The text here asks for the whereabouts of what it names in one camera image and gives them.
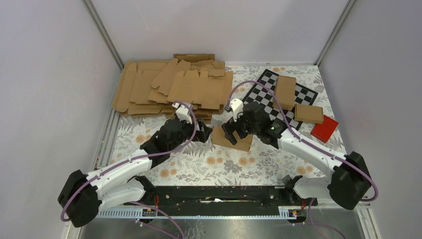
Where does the stack of flat cardboard blanks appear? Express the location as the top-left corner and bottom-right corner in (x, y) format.
(112, 54), (234, 122)

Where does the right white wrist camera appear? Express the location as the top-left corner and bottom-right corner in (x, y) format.
(225, 98), (243, 122)

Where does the folded cardboard box flat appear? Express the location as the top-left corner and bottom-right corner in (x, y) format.
(294, 104), (323, 124)

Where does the grey cable duct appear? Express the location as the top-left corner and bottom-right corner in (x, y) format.
(96, 204), (297, 220)

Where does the folded cardboard box upright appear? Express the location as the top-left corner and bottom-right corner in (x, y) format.
(273, 75), (296, 111)

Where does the brown cardboard box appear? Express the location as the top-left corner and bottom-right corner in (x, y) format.
(211, 125), (254, 153)

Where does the black white checkerboard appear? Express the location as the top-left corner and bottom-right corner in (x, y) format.
(243, 69), (318, 130)

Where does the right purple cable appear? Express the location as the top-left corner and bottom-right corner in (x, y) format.
(224, 80), (379, 239)

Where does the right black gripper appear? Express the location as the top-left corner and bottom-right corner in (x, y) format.
(222, 111), (260, 146)

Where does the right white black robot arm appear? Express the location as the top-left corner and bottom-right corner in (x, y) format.
(222, 99), (372, 210)

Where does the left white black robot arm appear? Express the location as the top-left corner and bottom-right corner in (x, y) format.
(58, 118), (212, 228)

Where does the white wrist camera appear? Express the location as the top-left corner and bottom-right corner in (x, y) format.
(225, 98), (243, 122)
(172, 102), (193, 124)

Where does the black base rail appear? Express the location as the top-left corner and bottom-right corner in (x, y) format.
(139, 177), (318, 211)

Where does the floral table mat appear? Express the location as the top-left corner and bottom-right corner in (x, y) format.
(97, 66), (346, 186)

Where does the red box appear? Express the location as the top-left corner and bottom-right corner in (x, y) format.
(311, 115), (339, 143)

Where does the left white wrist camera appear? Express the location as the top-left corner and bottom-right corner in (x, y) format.
(172, 102), (193, 124)

